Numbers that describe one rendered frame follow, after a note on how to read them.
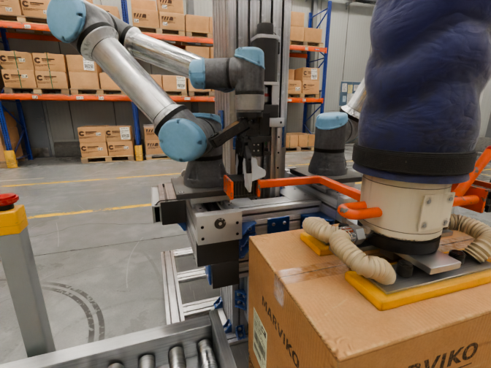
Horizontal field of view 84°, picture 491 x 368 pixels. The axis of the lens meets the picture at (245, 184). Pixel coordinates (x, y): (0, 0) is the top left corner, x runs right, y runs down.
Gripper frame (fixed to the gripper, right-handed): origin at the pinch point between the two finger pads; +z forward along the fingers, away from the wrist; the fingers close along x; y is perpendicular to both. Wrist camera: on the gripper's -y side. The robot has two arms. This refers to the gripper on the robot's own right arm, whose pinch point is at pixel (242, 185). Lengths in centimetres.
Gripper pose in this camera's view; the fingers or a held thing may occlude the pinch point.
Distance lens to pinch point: 76.9
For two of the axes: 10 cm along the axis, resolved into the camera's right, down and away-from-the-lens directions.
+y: 9.5, -0.8, 2.9
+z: 0.0, 9.6, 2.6
